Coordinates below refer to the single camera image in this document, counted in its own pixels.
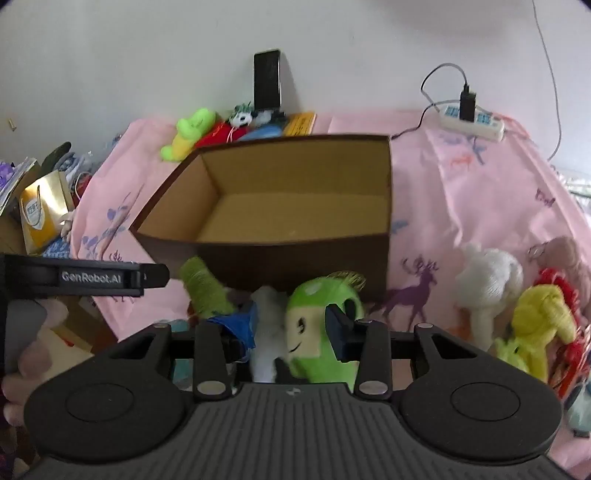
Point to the blue patterned cloth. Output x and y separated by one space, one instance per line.
57 249

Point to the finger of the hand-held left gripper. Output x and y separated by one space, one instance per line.
156 275

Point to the brown cardboard box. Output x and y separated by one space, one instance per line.
295 217

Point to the small panda plush toy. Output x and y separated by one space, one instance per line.
241 119

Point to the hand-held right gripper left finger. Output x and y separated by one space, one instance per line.
240 330

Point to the pale teal plush toy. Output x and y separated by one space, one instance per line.
579 410

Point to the blue slipper toy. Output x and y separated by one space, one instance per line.
261 133

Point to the dark green pouch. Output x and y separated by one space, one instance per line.
55 157

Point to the red yarn toy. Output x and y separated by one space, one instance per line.
554 277

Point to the white towel plush toy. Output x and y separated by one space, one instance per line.
489 281

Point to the small black white toy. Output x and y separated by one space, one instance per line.
270 116

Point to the green and yellow plush toy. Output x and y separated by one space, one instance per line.
189 129

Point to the purple printed packets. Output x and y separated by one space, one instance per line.
11 177

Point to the pink printed blanket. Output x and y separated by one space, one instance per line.
485 194

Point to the small wall plug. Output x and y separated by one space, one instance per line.
11 125

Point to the red plush toy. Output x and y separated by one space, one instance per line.
219 134

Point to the white power strip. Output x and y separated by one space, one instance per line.
485 129

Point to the white fluffy plush toy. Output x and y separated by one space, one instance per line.
268 323

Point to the gold paper bag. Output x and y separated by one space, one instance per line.
41 217

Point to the black smartphone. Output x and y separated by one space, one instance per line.
267 78

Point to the green knitted toy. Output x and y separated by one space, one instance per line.
203 286

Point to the yellow flat box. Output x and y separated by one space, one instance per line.
299 124

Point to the green plush toy with face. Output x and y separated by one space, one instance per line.
314 323

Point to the person's left hand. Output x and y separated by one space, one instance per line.
18 392

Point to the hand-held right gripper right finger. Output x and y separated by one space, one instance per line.
336 332

